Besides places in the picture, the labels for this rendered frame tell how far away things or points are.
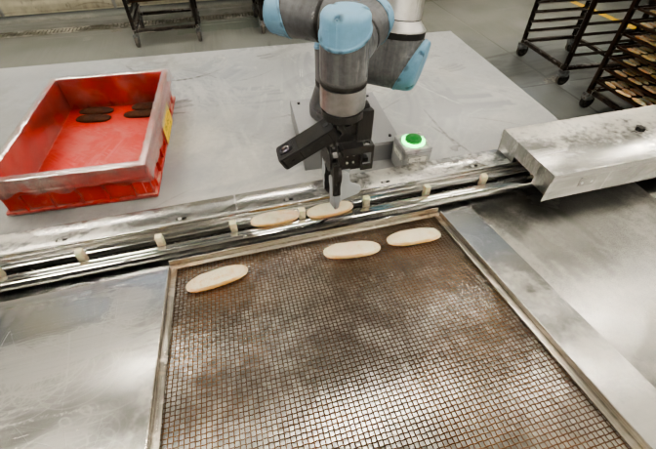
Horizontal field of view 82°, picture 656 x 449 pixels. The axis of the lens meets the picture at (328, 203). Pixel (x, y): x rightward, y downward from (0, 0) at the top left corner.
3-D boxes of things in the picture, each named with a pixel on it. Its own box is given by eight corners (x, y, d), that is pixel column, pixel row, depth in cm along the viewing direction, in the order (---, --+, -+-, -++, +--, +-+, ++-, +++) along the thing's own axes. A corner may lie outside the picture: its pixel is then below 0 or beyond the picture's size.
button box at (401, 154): (415, 165, 101) (422, 130, 93) (428, 183, 95) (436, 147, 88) (386, 170, 99) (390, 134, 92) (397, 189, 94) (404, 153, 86)
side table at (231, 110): (418, 177, 219) (450, 30, 162) (507, 323, 153) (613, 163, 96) (84, 225, 192) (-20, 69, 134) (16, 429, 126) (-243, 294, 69)
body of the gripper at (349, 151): (372, 172, 70) (379, 114, 62) (327, 180, 68) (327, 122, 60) (359, 148, 75) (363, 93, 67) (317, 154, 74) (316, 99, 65)
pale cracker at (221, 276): (245, 262, 65) (244, 257, 64) (250, 276, 62) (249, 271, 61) (184, 281, 62) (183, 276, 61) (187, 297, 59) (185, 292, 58)
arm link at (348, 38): (383, 2, 55) (363, 20, 49) (375, 74, 62) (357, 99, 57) (332, -5, 57) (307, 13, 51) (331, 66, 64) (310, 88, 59)
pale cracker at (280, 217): (297, 208, 80) (297, 204, 79) (301, 221, 77) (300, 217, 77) (249, 217, 78) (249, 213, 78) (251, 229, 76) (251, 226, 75)
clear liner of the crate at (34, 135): (179, 96, 120) (170, 65, 113) (163, 199, 86) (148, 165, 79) (64, 106, 115) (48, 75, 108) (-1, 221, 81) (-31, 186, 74)
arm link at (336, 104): (326, 97, 57) (313, 73, 63) (326, 123, 60) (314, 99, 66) (373, 91, 58) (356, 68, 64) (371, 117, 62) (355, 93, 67)
